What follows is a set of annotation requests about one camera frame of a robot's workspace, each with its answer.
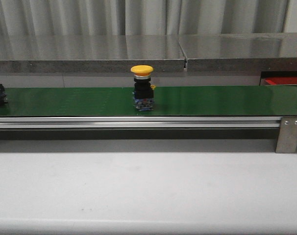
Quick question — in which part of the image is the grey stone shelf right slab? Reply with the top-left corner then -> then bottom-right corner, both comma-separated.
178,33 -> 297,73

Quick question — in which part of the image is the steel conveyor support bracket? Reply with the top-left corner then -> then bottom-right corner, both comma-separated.
275,117 -> 297,153

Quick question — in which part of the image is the aluminium conveyor side rail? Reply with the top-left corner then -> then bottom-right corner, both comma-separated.
0,116 -> 282,129

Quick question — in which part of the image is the red plastic tray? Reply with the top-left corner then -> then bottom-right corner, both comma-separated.
265,77 -> 297,85

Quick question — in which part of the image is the grey stone shelf slab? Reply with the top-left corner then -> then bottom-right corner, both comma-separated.
178,33 -> 297,73
0,35 -> 185,73

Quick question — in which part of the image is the green conveyor belt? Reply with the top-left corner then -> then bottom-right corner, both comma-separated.
0,86 -> 297,117

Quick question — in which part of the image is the white pleated curtain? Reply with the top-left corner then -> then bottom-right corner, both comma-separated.
0,0 -> 289,36

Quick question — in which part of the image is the grey stone shelf left slab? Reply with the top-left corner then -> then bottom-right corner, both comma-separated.
0,35 -> 185,73

